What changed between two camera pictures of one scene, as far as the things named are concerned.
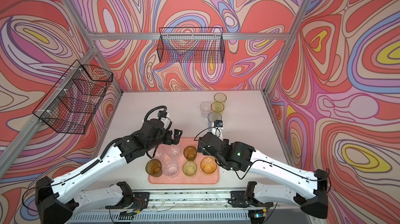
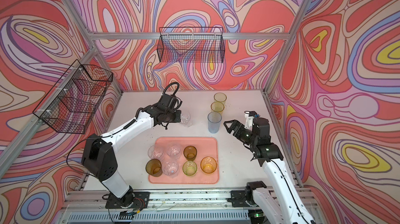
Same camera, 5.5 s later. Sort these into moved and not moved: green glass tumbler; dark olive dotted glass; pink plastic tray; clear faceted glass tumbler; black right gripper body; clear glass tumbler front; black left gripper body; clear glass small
Moved: black left gripper body; clear glass small; black right gripper body
Not moved: green glass tumbler; clear glass tumbler front; pink plastic tray; dark olive dotted glass; clear faceted glass tumbler
